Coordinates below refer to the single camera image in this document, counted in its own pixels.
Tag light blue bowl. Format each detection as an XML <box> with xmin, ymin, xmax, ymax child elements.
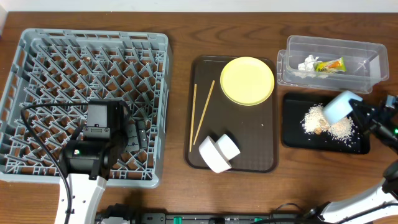
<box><xmin>323</xmin><ymin>90</ymin><xmax>363</xmax><ymax>126</ymax></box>

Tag rice food scraps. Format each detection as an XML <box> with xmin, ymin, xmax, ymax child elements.
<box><xmin>300</xmin><ymin>104</ymin><xmax>356</xmax><ymax>143</ymax></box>

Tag green orange snack wrapper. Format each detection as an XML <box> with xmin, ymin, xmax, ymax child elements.
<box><xmin>315</xmin><ymin>57</ymin><xmax>346</xmax><ymax>73</ymax></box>

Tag white tissue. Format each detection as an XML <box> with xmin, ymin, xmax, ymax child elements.
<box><xmin>298</xmin><ymin>55</ymin><xmax>319</xmax><ymax>72</ymax></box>

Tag pink bowl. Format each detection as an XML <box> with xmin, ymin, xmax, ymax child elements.
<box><xmin>199</xmin><ymin>136</ymin><xmax>231</xmax><ymax>174</ymax></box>

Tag white cup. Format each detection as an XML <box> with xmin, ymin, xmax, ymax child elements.
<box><xmin>215</xmin><ymin>134</ymin><xmax>241</xmax><ymax>161</ymax></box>

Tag yellow round plate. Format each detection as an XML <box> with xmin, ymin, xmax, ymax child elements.
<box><xmin>220</xmin><ymin>57</ymin><xmax>275</xmax><ymax>106</ymax></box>

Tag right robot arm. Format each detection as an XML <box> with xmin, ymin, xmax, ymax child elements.
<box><xmin>303</xmin><ymin>91</ymin><xmax>397</xmax><ymax>223</ymax></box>

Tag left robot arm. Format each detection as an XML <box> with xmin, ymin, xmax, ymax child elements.
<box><xmin>55</xmin><ymin>100</ymin><xmax>145</xmax><ymax>223</ymax></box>

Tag black rectangular tray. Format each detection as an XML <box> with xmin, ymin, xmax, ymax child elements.
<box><xmin>282</xmin><ymin>92</ymin><xmax>371</xmax><ymax>154</ymax></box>

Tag clear plastic bin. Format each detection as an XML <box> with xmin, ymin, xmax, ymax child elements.
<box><xmin>277</xmin><ymin>35</ymin><xmax>389</xmax><ymax>94</ymax></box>

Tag dark brown serving tray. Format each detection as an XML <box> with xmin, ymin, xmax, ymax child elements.
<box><xmin>184</xmin><ymin>55</ymin><xmax>279</xmax><ymax>173</ymax></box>

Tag left wooden chopstick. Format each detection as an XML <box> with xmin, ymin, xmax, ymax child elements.
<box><xmin>189</xmin><ymin>84</ymin><xmax>197</xmax><ymax>152</ymax></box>

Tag wooden chopstick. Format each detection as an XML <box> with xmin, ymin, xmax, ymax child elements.
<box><xmin>193</xmin><ymin>80</ymin><xmax>215</xmax><ymax>145</ymax></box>
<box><xmin>189</xmin><ymin>84</ymin><xmax>197</xmax><ymax>152</ymax></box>

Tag right wooden chopstick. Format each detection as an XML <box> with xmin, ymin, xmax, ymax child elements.
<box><xmin>193</xmin><ymin>80</ymin><xmax>215</xmax><ymax>145</ymax></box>

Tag grey plastic dish rack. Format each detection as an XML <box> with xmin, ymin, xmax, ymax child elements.
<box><xmin>1</xmin><ymin>29</ymin><xmax>173</xmax><ymax>189</ymax></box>

